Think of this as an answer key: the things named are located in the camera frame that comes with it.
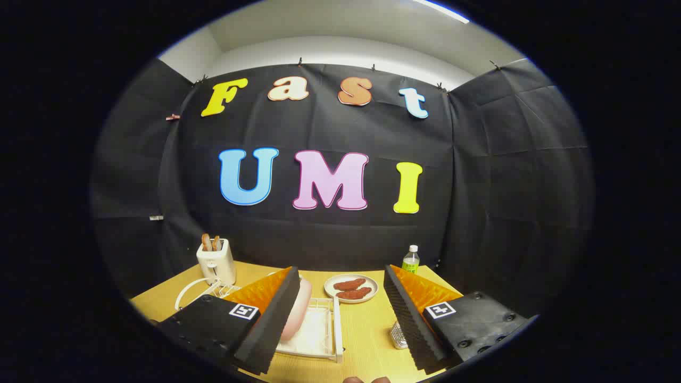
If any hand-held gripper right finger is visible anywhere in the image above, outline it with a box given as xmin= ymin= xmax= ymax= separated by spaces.
xmin=383 ymin=264 xmax=539 ymax=375

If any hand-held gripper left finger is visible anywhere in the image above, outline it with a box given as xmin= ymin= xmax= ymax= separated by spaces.
xmin=157 ymin=266 xmax=302 ymax=376

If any silver metal basket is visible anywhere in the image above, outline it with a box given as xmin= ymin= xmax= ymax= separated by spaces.
xmin=390 ymin=321 xmax=409 ymax=349

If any pink plate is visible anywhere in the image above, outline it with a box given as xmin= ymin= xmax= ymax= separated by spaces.
xmin=279 ymin=277 xmax=313 ymax=342

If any white wire dish rack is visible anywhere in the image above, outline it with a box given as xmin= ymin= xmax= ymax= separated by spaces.
xmin=200 ymin=279 xmax=345 ymax=364

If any white plate with meat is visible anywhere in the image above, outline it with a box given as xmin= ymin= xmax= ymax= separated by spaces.
xmin=324 ymin=273 xmax=379 ymax=304

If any green label drink bottle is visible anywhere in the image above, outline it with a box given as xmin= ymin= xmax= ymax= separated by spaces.
xmin=402 ymin=245 xmax=420 ymax=274

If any white toaster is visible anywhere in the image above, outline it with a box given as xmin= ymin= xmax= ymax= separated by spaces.
xmin=196 ymin=238 xmax=237 ymax=286

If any black backdrop cloth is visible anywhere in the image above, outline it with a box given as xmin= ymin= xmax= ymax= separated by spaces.
xmin=90 ymin=57 xmax=595 ymax=320

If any white power cable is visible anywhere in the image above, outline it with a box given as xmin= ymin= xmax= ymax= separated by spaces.
xmin=175 ymin=277 xmax=220 ymax=311

